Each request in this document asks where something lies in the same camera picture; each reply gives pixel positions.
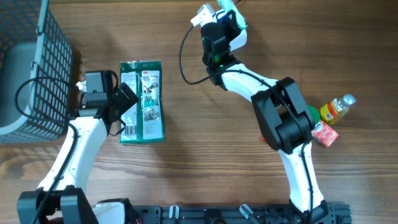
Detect green 3M sponge package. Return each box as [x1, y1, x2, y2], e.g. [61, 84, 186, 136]
[119, 61, 165, 144]

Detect green lid round container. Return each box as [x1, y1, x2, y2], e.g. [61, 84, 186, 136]
[308, 105, 320, 124]

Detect red white juice carton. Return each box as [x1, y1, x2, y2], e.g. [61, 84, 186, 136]
[312, 120, 338, 147]

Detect yellow oil bottle silver cap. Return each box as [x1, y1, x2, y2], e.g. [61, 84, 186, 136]
[320, 94, 356, 125]

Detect teal snack bar wrapper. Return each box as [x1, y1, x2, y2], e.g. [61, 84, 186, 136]
[217, 0, 247, 30]

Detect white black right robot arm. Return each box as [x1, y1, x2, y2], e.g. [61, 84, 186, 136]
[201, 22, 328, 223]

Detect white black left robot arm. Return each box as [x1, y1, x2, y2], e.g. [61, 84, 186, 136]
[17, 83, 139, 223]

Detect white barcode scanner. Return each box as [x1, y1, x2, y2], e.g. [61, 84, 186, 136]
[213, 9, 248, 51]

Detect grey plastic mesh basket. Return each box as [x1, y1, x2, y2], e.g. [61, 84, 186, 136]
[1, 0, 73, 144]

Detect black left camera cable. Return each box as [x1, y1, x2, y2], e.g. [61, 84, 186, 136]
[14, 77, 82, 224]

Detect black camera cable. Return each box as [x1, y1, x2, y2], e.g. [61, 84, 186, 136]
[178, 24, 315, 218]
[14, 77, 82, 224]

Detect black right camera cable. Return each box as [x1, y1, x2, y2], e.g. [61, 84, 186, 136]
[178, 24, 315, 218]

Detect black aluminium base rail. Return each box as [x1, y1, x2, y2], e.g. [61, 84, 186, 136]
[126, 203, 353, 224]

